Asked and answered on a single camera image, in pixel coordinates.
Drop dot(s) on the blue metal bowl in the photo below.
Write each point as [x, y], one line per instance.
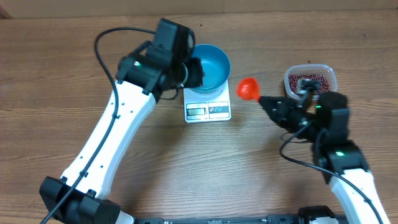
[216, 66]

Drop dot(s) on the clear plastic food container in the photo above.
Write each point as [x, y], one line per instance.
[304, 69]

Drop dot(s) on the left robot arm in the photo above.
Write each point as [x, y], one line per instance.
[164, 63]

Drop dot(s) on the white digital kitchen scale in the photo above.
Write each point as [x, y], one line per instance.
[207, 107]

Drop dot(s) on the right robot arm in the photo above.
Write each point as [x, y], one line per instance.
[340, 160]

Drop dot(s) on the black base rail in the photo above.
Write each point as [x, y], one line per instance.
[320, 214]

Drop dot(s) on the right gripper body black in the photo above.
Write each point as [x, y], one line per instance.
[280, 111]

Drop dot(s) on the red measuring scoop blue handle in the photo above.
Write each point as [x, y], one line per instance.
[248, 89]

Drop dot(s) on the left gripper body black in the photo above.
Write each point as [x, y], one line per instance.
[193, 77]

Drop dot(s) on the red beans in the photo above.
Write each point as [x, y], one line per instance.
[294, 82]

